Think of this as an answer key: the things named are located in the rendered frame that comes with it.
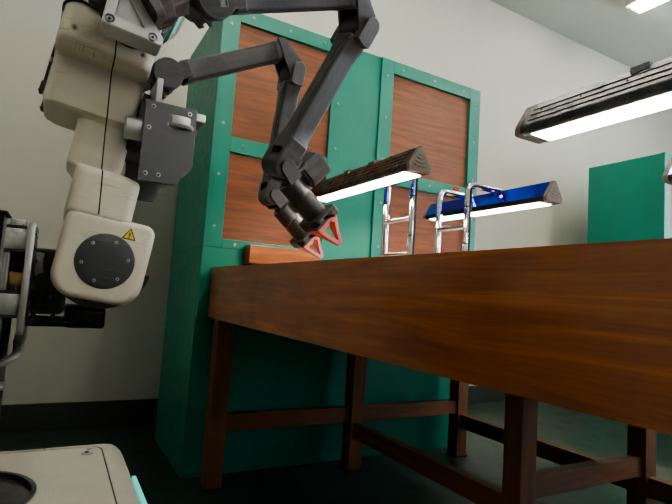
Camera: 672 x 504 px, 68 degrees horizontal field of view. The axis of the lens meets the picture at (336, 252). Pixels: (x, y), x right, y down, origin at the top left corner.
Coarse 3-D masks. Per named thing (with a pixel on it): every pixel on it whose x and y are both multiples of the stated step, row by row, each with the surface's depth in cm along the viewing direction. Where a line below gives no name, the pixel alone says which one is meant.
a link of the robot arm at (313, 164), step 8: (312, 152) 120; (288, 160) 112; (304, 160) 118; (312, 160) 119; (320, 160) 120; (288, 168) 112; (296, 168) 114; (304, 168) 117; (312, 168) 119; (320, 168) 120; (328, 168) 121; (272, 176) 119; (288, 176) 113; (296, 176) 114; (312, 176) 119; (320, 176) 120; (312, 184) 121
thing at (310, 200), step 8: (312, 192) 120; (304, 200) 118; (312, 200) 119; (296, 208) 120; (304, 208) 119; (312, 208) 119; (320, 208) 120; (328, 208) 119; (304, 216) 120; (312, 216) 120; (320, 216) 118; (304, 224) 123; (312, 224) 121; (320, 224) 117
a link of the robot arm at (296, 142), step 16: (336, 32) 121; (368, 32) 115; (336, 48) 116; (352, 48) 116; (368, 48) 116; (336, 64) 115; (352, 64) 118; (320, 80) 115; (336, 80) 116; (304, 96) 116; (320, 96) 115; (304, 112) 113; (320, 112) 116; (288, 128) 114; (304, 128) 114; (272, 144) 116; (288, 144) 112; (304, 144) 115; (272, 160) 113
